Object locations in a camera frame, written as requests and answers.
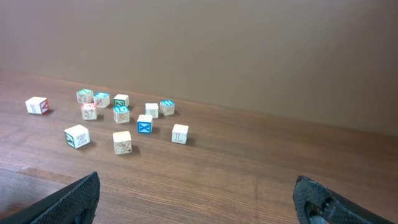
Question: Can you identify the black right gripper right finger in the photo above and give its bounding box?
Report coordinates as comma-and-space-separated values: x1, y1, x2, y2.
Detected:
293, 175, 393, 224

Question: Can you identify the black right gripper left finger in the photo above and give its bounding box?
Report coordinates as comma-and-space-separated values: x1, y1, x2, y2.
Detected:
1, 172, 100, 224

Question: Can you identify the wooden block yellow top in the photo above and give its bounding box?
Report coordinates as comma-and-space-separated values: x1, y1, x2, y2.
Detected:
113, 131, 132, 155

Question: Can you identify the wooden block green Z side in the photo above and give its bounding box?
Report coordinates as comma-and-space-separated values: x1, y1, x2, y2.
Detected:
64, 124, 90, 149

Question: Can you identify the wooden block red top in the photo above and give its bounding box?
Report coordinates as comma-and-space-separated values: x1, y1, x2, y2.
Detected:
81, 103, 98, 120

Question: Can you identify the wooden block blue D top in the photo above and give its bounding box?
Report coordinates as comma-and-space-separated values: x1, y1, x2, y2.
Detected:
113, 106, 130, 124

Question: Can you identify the wooden block blue X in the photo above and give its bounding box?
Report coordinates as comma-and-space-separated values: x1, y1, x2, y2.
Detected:
137, 114, 153, 134

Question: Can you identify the wooden block red side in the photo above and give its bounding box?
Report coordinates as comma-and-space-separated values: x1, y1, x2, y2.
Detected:
25, 96, 50, 114

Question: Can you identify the wooden block green top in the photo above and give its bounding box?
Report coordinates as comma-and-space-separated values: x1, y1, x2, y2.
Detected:
76, 89, 94, 103

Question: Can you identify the wooden block green Z front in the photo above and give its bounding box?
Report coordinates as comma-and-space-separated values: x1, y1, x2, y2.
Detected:
113, 94, 129, 107

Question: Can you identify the wooden block number 2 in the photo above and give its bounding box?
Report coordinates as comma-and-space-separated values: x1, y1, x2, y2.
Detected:
145, 103, 159, 118

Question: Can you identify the wooden block letter L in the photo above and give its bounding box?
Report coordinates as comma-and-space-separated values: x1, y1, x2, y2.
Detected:
172, 124, 189, 144

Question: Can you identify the wooden block blue far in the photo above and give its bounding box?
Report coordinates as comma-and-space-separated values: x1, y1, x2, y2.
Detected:
159, 100, 175, 116

